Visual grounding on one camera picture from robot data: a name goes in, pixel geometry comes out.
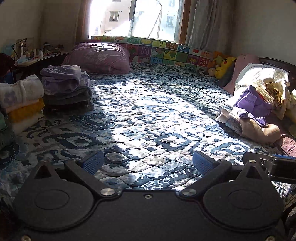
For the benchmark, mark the cluttered side desk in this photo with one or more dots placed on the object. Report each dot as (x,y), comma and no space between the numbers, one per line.
(20,59)

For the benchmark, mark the white floral baby garment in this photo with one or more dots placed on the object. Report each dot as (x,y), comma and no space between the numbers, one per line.
(29,89)

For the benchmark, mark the dark wooden headboard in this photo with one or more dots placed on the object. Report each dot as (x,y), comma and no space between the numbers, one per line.
(290,68)

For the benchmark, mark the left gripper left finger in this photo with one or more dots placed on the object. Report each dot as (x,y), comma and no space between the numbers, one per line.
(83,170)

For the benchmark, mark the yellow pikachu plush toy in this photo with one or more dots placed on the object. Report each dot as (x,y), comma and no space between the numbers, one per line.
(220,64)

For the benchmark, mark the purple garment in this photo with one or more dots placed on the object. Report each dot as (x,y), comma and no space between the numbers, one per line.
(251,105)

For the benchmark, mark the grey window curtain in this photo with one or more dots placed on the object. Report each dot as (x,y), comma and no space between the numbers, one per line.
(210,25)

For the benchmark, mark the colourful alphabet foam mat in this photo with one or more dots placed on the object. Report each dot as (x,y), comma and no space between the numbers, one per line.
(160,52)

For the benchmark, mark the white grey sock garment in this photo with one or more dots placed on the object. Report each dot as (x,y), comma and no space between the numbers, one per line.
(223,116)

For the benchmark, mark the pink pillow at headboard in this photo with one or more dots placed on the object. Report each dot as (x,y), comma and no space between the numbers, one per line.
(235,69)

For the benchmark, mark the stack of folded grey clothes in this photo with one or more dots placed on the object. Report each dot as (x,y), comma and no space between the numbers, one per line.
(67,90)

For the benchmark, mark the purple pillow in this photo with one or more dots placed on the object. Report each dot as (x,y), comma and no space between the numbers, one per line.
(104,58)

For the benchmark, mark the tan brown garment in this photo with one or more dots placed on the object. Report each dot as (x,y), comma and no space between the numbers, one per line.
(263,135)

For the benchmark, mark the blue white patterned quilt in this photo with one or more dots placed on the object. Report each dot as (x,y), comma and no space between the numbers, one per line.
(148,123)

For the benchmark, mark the orange and pink folded clothes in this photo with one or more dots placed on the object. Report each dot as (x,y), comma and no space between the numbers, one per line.
(25,115)

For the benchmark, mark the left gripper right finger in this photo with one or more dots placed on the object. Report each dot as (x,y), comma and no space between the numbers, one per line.
(213,172)

